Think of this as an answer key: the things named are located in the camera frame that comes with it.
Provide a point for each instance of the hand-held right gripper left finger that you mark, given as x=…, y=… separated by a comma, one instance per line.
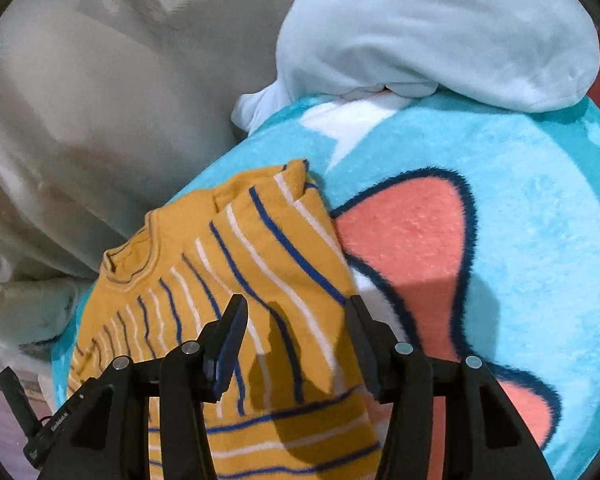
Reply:
x=229, y=355

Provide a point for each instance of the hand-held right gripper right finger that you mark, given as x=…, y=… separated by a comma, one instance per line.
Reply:
x=365, y=345

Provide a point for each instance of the yellow striped small shirt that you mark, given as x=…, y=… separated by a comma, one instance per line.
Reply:
x=260, y=320

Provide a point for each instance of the turquoise printed fleece blanket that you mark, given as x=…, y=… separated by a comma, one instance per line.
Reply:
x=505, y=260

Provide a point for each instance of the beige sheer curtain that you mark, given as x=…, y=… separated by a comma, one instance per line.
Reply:
x=95, y=110

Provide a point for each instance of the light blue plush pillow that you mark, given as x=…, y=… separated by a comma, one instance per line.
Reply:
x=430, y=35

